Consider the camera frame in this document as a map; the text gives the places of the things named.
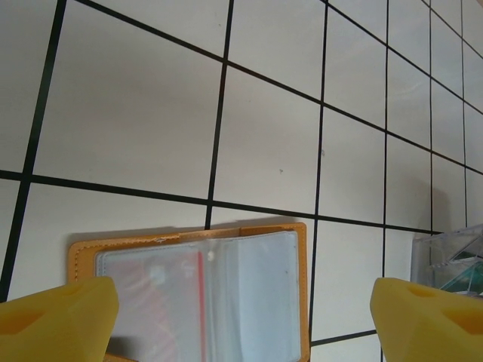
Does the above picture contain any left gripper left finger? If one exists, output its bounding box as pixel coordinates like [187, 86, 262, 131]
[0, 277, 120, 362]

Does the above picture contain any clear acrylic card stand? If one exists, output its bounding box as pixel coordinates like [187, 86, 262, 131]
[410, 223, 483, 299]

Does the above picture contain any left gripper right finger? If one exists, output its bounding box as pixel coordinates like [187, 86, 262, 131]
[371, 277, 483, 362]

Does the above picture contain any red silver credit card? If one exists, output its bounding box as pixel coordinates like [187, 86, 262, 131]
[107, 251, 207, 340]

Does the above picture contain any orange leather card holder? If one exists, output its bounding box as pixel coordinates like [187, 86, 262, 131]
[66, 222, 312, 362]

